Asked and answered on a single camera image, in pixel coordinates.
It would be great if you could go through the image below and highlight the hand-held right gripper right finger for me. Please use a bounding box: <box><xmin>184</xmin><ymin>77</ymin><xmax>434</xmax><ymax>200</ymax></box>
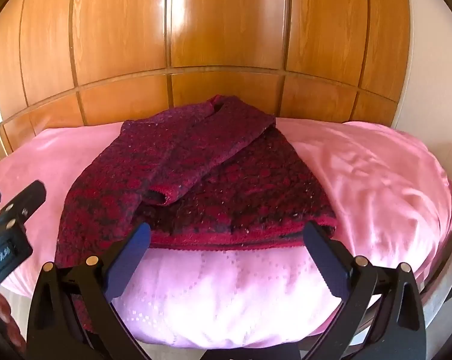
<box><xmin>303</xmin><ymin>220</ymin><xmax>427</xmax><ymax>360</ymax></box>

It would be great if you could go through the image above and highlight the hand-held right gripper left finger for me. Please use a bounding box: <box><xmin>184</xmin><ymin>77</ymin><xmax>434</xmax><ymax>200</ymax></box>
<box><xmin>26</xmin><ymin>222</ymin><xmax>152</xmax><ymax>360</ymax></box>

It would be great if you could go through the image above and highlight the red patterned knit sweater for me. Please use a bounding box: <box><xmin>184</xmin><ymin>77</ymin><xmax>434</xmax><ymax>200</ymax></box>
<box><xmin>54</xmin><ymin>95</ymin><xmax>338</xmax><ymax>334</ymax></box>

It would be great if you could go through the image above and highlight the pink bed sheet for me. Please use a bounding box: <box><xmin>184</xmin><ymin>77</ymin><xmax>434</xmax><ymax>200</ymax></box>
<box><xmin>0</xmin><ymin>118</ymin><xmax>452</xmax><ymax>349</ymax></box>

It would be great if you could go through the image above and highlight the wooden wardrobe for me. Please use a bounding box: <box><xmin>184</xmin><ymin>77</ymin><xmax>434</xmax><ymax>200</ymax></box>
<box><xmin>0</xmin><ymin>0</ymin><xmax>416</xmax><ymax>162</ymax></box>

